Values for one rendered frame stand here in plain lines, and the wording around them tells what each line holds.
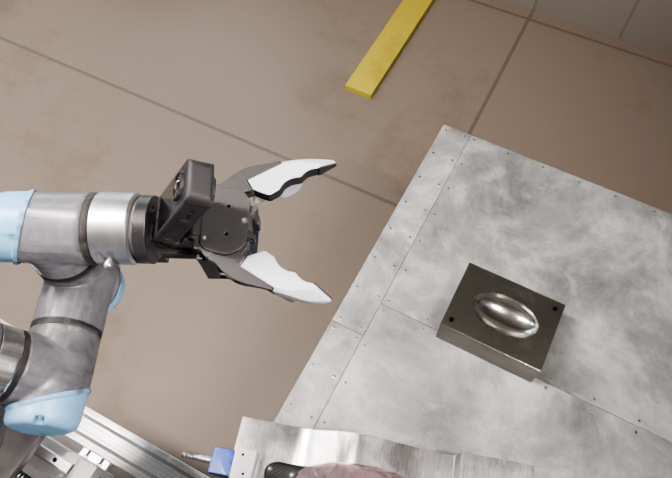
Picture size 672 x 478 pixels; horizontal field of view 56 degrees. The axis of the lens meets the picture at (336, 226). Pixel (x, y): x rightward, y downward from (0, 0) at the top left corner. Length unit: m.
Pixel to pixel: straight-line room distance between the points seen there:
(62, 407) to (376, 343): 0.72
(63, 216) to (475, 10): 2.67
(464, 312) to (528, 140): 1.51
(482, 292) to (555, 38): 1.99
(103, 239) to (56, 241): 0.05
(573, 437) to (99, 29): 2.61
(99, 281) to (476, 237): 0.88
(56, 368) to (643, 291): 1.14
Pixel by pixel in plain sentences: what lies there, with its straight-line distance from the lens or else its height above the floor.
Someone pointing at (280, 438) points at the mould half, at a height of 0.86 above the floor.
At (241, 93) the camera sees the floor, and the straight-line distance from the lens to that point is 2.75.
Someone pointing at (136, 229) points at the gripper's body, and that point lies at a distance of 0.65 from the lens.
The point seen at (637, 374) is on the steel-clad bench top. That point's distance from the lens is 1.39.
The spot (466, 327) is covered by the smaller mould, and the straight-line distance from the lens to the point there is 1.24.
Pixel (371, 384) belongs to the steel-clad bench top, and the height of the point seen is 0.80.
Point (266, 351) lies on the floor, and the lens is 2.14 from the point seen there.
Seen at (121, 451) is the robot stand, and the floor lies 0.23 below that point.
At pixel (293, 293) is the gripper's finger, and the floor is 1.45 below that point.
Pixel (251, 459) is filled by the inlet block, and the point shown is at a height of 0.88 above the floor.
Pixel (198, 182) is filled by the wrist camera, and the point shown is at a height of 1.54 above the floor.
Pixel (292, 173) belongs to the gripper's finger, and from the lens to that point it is 0.65.
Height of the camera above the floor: 2.00
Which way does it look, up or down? 59 degrees down
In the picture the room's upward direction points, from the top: straight up
